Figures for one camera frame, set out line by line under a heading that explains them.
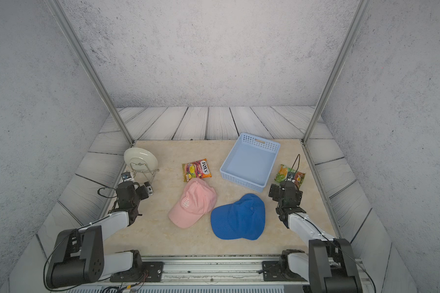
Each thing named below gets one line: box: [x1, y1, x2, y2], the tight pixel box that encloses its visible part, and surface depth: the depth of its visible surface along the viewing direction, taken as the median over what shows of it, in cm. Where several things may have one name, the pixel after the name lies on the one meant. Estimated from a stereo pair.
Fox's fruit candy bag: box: [181, 158, 213, 183], surface depth 105 cm
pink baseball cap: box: [168, 177, 218, 229], surface depth 88 cm
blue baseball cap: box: [210, 193, 266, 241], surface depth 83 cm
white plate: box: [123, 147, 159, 174], surface depth 95 cm
